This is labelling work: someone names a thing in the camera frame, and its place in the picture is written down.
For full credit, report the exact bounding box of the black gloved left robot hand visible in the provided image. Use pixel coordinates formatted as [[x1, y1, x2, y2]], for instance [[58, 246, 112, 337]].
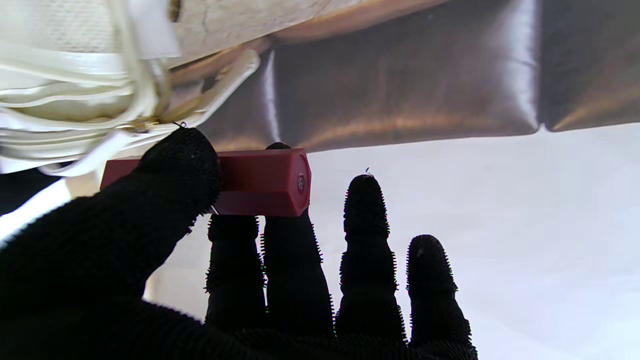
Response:
[[0, 126, 478, 360]]

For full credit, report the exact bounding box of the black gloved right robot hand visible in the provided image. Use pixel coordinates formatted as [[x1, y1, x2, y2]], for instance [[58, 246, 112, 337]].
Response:
[[0, 167, 66, 217]]

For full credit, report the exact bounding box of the cream white cosmetics bag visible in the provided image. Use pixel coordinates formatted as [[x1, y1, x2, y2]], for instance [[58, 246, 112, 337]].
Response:
[[0, 0, 262, 177]]

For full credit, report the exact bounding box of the red lipstick tube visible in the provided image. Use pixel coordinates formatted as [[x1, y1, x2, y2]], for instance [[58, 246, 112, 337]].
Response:
[[100, 148, 312, 217]]

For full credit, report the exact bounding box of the brown leather sofa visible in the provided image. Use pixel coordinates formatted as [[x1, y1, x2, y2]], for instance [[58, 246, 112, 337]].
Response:
[[170, 0, 640, 153]]

